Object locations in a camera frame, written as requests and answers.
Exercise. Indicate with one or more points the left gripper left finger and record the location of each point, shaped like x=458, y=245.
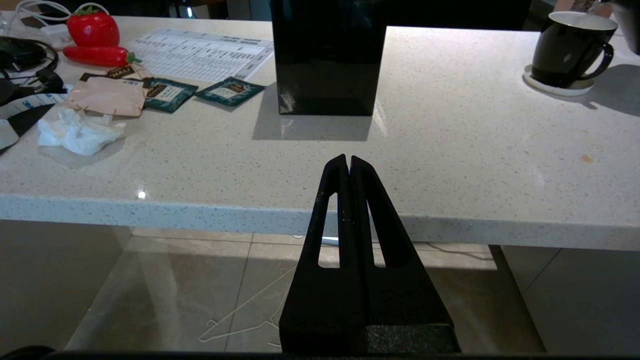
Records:
x=320, y=300

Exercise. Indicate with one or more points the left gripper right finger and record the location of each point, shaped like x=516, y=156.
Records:
x=400, y=300

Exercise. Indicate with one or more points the dark green tea bag packet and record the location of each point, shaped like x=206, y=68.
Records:
x=169, y=95
x=230, y=91

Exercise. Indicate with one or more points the pink torn tea packet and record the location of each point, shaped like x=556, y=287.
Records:
x=107, y=95

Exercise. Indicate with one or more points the black ceramic cup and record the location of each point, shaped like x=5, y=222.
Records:
x=570, y=47

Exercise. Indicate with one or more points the black glossy box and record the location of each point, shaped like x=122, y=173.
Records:
x=329, y=57

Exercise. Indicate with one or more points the white round coaster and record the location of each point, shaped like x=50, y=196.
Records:
x=557, y=86

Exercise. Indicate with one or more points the printed paper sheet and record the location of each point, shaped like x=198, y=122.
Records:
x=200, y=54

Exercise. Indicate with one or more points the crumpled white tissue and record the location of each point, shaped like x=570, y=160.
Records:
x=77, y=132

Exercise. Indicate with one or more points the red chili pepper toy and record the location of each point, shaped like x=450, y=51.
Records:
x=97, y=56

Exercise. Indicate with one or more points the red bell pepper toy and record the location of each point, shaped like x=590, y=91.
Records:
x=93, y=29

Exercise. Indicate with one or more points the white power adapter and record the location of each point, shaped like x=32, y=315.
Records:
x=56, y=35

